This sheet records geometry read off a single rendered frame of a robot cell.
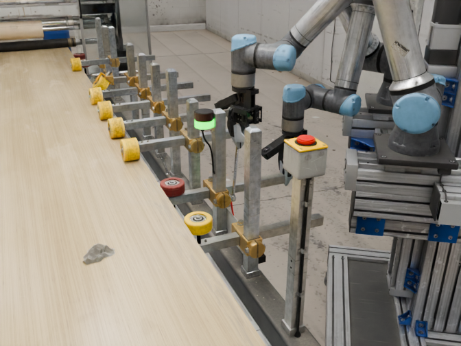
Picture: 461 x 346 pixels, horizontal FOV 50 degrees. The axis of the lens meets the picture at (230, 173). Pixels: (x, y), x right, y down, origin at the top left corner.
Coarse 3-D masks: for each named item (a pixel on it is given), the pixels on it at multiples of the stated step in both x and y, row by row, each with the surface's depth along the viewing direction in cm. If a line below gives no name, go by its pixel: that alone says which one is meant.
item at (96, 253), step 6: (96, 246) 125; (102, 246) 126; (108, 246) 124; (90, 252) 122; (96, 252) 123; (102, 252) 123; (108, 252) 123; (114, 252) 124; (84, 258) 122; (90, 258) 121; (96, 258) 120; (102, 258) 121
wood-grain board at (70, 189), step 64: (0, 64) 321; (64, 64) 321; (0, 128) 208; (64, 128) 208; (0, 192) 155; (64, 192) 155; (128, 192) 155; (0, 256) 123; (64, 256) 123; (128, 256) 123; (192, 256) 123; (0, 320) 102; (64, 320) 102; (128, 320) 102; (192, 320) 102
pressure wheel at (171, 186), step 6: (168, 180) 162; (174, 180) 162; (180, 180) 161; (162, 186) 158; (168, 186) 157; (174, 186) 157; (180, 186) 158; (168, 192) 157; (174, 192) 157; (180, 192) 158
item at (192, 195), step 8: (264, 176) 174; (272, 176) 174; (280, 176) 174; (232, 184) 169; (240, 184) 169; (264, 184) 173; (272, 184) 174; (184, 192) 163; (192, 192) 163; (200, 192) 164; (208, 192) 165; (176, 200) 161; (184, 200) 163; (192, 200) 164
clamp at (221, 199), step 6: (204, 180) 170; (204, 186) 169; (210, 186) 165; (210, 192) 165; (216, 192) 161; (222, 192) 161; (228, 192) 162; (210, 198) 166; (216, 198) 160; (222, 198) 160; (228, 198) 161; (216, 204) 162; (222, 204) 161; (228, 204) 162
